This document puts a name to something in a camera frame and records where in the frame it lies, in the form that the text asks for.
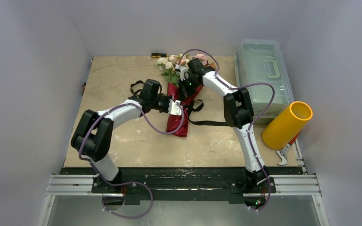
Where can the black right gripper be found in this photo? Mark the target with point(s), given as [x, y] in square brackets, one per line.
[186, 86]

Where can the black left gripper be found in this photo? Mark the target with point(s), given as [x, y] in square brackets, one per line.
[168, 98]

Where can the black printed ribbon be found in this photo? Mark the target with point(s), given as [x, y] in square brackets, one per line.
[190, 108]

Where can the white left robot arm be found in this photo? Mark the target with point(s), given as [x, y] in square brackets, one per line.
[93, 134]

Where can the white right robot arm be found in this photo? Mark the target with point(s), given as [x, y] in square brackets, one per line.
[237, 110]

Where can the yellow cylinder vase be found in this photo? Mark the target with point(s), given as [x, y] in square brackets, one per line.
[287, 125]

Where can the yellow black screwdriver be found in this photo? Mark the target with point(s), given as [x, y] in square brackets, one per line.
[158, 55]

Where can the clear plastic storage box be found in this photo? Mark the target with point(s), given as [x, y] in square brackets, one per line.
[262, 61]

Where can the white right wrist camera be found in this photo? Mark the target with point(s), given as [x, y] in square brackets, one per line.
[182, 72]

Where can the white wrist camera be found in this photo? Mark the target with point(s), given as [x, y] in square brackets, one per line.
[174, 107]
[182, 72]

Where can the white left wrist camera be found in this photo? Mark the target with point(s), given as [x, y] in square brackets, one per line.
[174, 107]

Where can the black table edge rail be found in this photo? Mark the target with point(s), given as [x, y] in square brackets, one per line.
[229, 181]

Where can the red handled pliers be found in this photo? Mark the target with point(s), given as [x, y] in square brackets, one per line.
[283, 153]

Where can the aluminium frame rail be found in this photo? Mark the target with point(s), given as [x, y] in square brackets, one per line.
[77, 185]

